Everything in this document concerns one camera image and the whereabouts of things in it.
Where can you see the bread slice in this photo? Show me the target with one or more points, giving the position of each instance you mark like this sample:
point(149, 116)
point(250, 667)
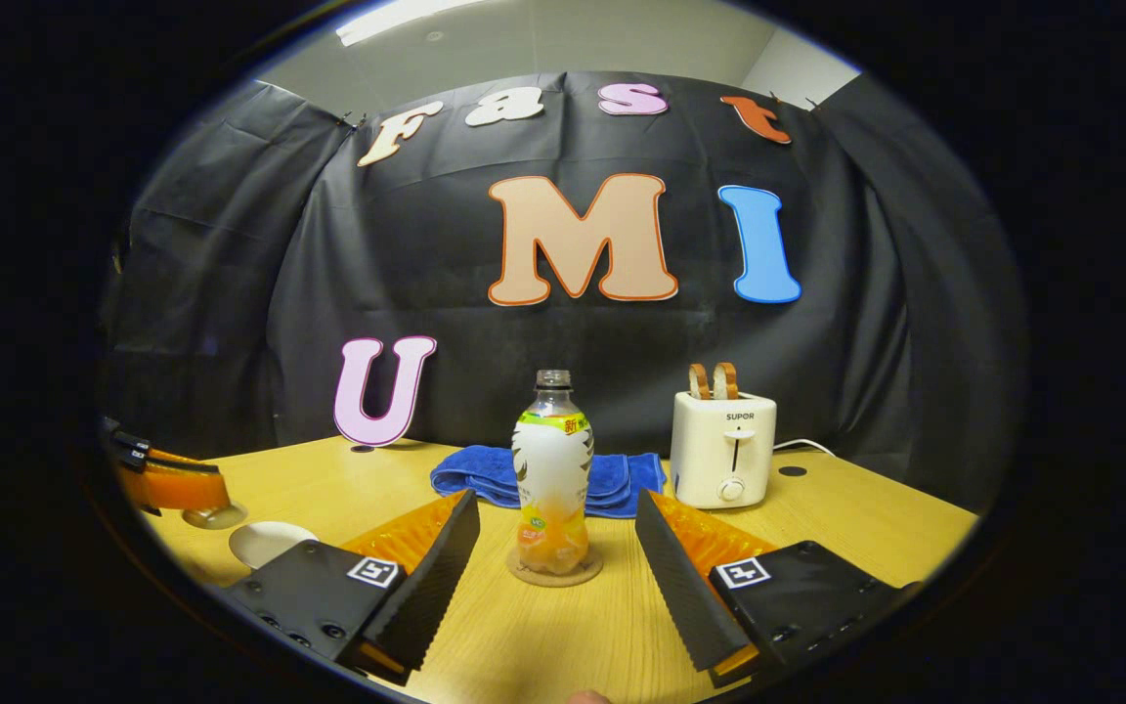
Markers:
point(725, 381)
point(698, 383)

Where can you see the yellow-green teacup lid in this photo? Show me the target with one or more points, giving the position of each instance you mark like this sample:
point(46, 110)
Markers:
point(216, 515)

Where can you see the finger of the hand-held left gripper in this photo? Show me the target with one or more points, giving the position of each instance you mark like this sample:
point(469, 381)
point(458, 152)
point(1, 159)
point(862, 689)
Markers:
point(128, 437)
point(177, 484)

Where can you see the yellow-green teacup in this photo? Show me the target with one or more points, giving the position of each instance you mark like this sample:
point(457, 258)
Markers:
point(270, 543)

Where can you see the white label water bottle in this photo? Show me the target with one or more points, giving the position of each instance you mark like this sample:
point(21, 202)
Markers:
point(551, 469)

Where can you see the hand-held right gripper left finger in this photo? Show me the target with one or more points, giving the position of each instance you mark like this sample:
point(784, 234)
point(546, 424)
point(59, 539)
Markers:
point(436, 577)

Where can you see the round cork coaster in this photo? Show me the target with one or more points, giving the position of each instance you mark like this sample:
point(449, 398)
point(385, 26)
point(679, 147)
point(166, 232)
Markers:
point(553, 579)

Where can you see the folded blue towel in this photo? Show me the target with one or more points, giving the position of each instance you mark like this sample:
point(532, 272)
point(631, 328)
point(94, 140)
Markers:
point(470, 479)

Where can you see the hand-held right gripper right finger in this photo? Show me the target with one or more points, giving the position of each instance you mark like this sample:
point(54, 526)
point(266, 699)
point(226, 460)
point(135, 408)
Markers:
point(677, 587)

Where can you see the black backdrop cloth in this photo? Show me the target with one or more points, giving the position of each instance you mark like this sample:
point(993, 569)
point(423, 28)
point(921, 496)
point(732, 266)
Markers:
point(426, 244)

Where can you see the white toaster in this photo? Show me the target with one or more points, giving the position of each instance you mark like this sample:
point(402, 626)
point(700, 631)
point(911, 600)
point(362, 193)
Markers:
point(722, 450)

